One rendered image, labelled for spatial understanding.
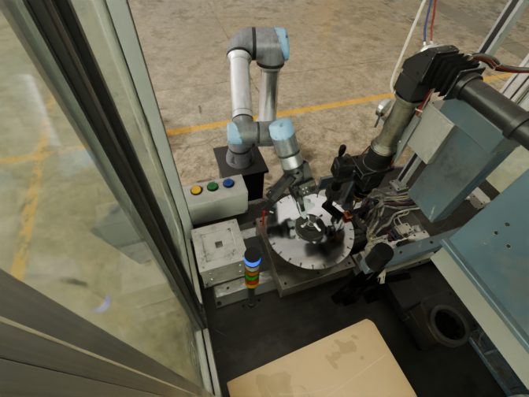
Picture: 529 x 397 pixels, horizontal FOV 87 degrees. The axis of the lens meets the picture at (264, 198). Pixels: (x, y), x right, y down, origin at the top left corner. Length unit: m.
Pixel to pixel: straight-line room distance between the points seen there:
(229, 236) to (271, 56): 0.71
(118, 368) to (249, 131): 0.85
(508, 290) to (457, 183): 0.25
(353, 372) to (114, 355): 1.00
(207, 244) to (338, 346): 0.59
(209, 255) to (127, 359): 0.86
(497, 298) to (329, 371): 0.61
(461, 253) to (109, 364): 0.64
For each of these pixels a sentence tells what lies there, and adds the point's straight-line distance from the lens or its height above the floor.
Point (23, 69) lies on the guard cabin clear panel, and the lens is 0.24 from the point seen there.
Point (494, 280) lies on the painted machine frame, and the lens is 0.70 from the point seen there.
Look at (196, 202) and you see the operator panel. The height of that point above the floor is 0.90.
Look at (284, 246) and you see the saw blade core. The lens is 1.01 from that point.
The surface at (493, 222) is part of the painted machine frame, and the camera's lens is 0.65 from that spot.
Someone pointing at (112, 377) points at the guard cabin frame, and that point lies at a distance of 0.20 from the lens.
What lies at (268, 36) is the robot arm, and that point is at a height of 1.38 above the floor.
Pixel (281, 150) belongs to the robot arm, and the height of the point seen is 1.23.
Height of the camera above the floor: 1.84
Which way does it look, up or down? 52 degrees down
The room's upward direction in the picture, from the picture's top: 4 degrees clockwise
